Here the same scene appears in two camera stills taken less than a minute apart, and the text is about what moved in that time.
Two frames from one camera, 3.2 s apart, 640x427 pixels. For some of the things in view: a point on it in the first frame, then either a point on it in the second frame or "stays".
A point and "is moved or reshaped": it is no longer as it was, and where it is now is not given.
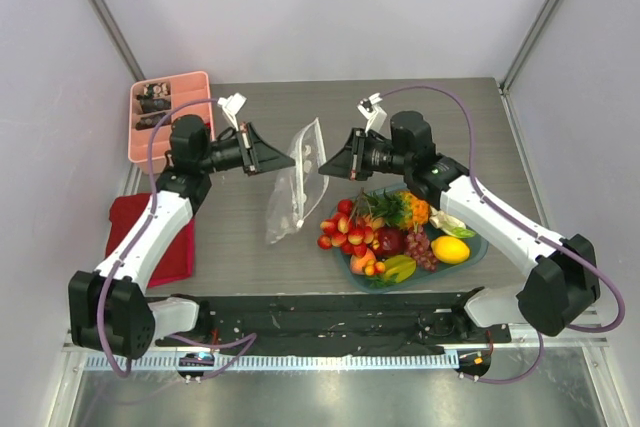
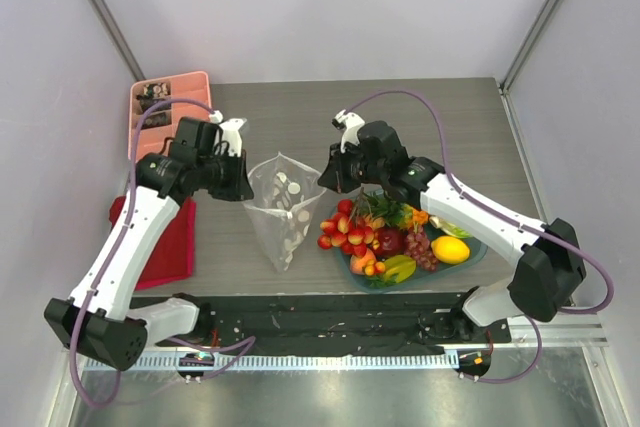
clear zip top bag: [297, 189] is moved or reshaped
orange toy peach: [357, 263] stays
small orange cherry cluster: [374, 267] stays
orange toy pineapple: [401, 209] stays
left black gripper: [260, 157] to [240, 188]
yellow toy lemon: [450, 249] stays
